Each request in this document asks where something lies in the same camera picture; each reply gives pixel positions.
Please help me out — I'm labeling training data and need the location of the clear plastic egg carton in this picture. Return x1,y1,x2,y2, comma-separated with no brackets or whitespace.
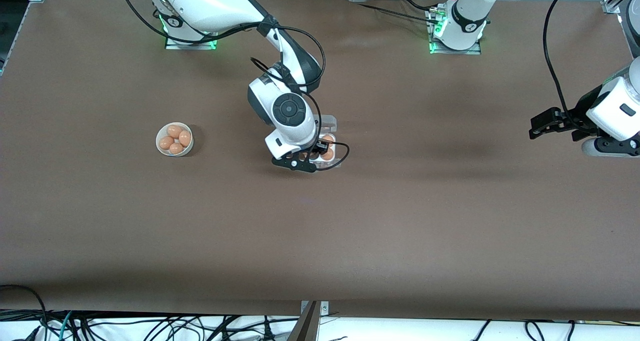
310,114,342,169

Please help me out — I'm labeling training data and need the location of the brown table cover sheet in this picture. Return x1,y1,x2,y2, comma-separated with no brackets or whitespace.
0,0,640,323

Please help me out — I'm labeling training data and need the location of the white round bowl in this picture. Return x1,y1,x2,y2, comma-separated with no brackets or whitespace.
155,122,194,157

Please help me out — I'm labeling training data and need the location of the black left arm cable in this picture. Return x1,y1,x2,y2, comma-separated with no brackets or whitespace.
543,0,581,114

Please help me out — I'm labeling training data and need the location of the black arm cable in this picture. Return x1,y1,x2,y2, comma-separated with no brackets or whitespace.
543,0,581,114
119,0,351,171

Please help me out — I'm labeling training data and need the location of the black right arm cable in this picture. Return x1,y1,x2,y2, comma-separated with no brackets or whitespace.
119,0,351,171

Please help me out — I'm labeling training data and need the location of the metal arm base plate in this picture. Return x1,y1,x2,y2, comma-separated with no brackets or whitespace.
165,11,221,50
427,6,482,55

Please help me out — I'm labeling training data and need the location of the black base cable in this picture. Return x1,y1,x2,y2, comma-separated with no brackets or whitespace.
356,2,441,27
397,0,446,13

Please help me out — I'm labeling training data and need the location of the small metal bracket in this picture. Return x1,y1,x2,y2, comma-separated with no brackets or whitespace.
300,301,330,316

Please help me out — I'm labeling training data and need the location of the black floor cable tangle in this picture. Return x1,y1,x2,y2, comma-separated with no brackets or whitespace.
47,312,301,341

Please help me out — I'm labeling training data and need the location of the teal cable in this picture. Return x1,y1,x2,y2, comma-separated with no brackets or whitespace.
59,311,75,341

